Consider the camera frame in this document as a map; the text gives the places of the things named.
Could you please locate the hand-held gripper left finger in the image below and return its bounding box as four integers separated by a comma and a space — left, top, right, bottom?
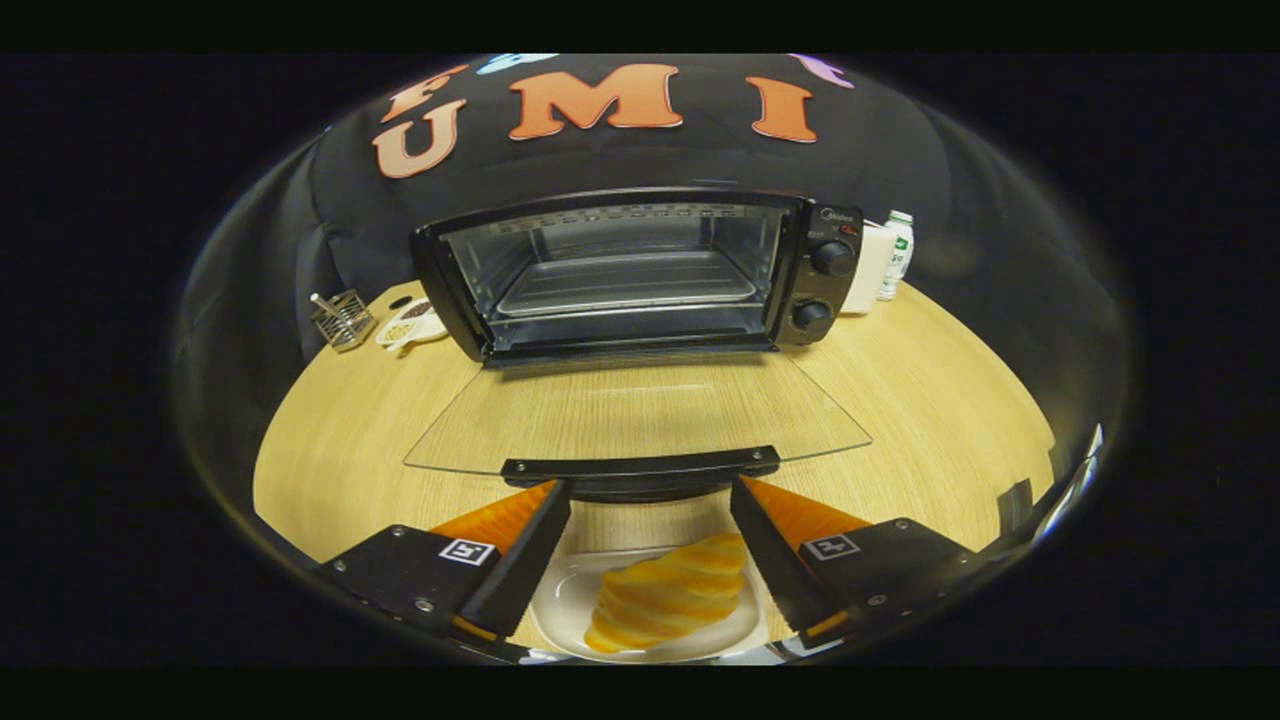
315, 479, 573, 646

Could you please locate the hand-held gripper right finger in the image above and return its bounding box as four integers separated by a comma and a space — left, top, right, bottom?
729, 476, 986, 646

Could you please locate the golden croissant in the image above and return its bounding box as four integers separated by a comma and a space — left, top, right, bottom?
584, 532, 749, 655

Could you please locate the black toaster oven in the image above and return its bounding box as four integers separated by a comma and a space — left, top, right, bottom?
403, 187, 873, 504

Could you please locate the white pop-up toaster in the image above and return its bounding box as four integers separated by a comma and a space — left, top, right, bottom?
840, 222, 898, 315

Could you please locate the white plate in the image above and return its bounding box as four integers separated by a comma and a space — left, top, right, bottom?
528, 545, 771, 663

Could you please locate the white divided snack dish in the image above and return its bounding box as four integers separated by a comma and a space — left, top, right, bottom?
376, 297, 449, 353

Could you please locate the white bottle green label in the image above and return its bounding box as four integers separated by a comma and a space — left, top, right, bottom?
878, 210, 915, 302

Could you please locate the metal wire basket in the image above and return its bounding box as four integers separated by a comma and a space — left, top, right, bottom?
310, 289, 377, 353

